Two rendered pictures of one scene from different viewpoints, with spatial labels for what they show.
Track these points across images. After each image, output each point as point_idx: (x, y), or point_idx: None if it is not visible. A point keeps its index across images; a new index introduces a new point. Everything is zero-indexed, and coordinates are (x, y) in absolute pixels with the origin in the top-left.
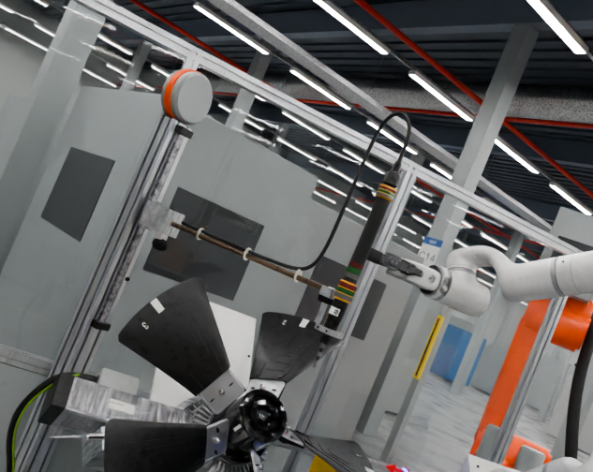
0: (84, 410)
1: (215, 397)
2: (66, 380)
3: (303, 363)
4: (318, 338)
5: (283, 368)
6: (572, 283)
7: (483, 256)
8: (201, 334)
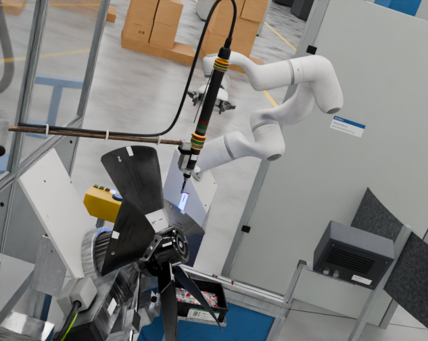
0: (109, 332)
1: (147, 253)
2: (93, 329)
3: (159, 187)
4: (147, 159)
5: (152, 199)
6: (302, 81)
7: (239, 64)
8: (140, 229)
